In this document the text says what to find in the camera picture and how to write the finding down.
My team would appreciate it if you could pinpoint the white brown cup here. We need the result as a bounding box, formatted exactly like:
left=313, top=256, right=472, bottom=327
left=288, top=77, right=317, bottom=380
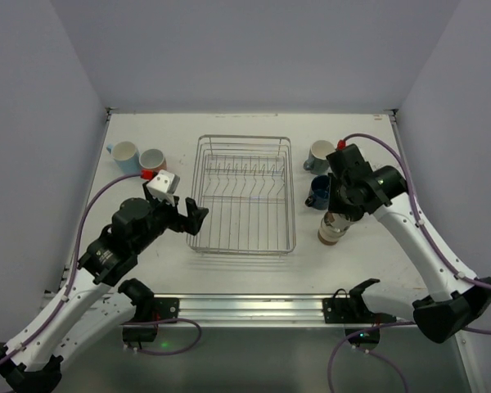
left=318, top=211, right=354, bottom=235

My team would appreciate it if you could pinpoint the grey teal mug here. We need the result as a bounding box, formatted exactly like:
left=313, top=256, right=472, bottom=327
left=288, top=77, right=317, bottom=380
left=303, top=140, right=336, bottom=175

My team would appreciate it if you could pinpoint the light blue mug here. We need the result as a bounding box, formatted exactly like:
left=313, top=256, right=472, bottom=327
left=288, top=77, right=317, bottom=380
left=106, top=141, right=141, bottom=174

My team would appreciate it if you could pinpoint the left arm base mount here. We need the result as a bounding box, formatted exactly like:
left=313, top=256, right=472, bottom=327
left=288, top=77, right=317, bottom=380
left=122, top=297, right=180, bottom=346

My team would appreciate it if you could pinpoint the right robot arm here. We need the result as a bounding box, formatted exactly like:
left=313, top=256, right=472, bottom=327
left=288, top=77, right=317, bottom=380
left=327, top=144, right=491, bottom=343

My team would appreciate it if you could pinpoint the aluminium mounting rail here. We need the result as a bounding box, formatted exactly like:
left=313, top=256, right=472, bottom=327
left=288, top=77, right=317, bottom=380
left=106, top=292, right=418, bottom=328

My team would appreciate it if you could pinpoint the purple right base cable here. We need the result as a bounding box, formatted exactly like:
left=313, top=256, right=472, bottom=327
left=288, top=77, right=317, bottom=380
left=327, top=321, right=418, bottom=393

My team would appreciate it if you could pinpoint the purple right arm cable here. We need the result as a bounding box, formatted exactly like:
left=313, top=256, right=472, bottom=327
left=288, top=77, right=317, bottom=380
left=335, top=133, right=491, bottom=333

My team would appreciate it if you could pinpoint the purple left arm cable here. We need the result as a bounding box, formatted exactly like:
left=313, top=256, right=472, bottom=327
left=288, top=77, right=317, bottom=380
left=0, top=169, right=156, bottom=376

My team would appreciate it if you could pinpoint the silver wire dish rack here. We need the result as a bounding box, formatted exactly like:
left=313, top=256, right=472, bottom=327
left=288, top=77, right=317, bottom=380
left=187, top=134, right=296, bottom=255

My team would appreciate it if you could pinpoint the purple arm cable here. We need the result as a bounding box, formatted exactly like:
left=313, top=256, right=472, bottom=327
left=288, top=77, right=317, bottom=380
left=335, top=133, right=491, bottom=333
left=0, top=169, right=156, bottom=376

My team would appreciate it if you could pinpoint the dark blue patterned mug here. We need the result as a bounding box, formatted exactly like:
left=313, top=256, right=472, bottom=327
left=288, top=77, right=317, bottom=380
left=304, top=175, right=330, bottom=210

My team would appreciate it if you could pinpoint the cream brown cup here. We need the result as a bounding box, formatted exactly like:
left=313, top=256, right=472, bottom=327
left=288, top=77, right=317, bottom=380
left=318, top=228, right=344, bottom=246

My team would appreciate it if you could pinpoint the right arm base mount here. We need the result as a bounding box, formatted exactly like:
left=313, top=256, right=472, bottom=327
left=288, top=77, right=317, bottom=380
left=322, top=278, right=397, bottom=326

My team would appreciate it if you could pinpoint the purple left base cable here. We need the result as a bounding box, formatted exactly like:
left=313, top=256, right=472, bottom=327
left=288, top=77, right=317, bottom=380
left=122, top=318, right=202, bottom=355

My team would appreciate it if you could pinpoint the salmon pink mug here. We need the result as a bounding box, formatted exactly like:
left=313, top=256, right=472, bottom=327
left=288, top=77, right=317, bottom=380
left=139, top=148, right=167, bottom=172

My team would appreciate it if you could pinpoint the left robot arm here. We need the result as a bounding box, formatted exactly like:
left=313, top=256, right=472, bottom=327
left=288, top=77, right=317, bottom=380
left=0, top=183, right=209, bottom=392

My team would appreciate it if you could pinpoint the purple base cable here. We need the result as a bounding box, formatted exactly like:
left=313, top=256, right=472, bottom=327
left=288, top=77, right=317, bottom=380
left=327, top=321, right=418, bottom=393
left=122, top=318, right=202, bottom=355

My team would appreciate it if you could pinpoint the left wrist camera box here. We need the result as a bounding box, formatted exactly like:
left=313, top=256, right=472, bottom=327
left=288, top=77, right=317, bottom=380
left=146, top=169, right=180, bottom=200

